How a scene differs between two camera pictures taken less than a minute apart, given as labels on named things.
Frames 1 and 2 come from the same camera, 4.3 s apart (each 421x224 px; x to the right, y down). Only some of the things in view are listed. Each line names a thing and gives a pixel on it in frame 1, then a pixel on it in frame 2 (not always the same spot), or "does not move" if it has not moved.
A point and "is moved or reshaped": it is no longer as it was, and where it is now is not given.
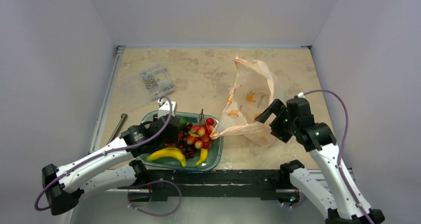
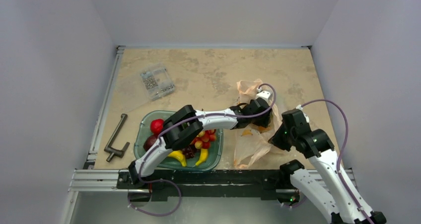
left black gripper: (173, 138) to (264, 119)
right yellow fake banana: (204, 151) does not move
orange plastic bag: (252, 92) is moved or reshaped
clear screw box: (158, 83) does not move
